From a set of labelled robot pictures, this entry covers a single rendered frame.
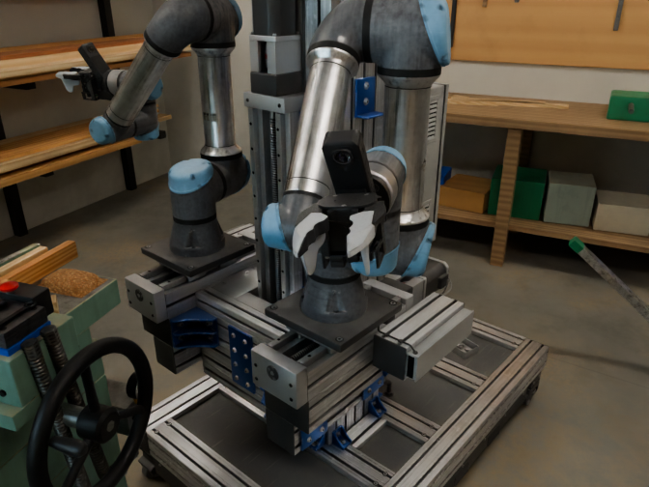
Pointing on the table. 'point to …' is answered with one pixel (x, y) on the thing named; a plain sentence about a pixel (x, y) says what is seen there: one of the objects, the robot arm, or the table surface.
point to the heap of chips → (71, 282)
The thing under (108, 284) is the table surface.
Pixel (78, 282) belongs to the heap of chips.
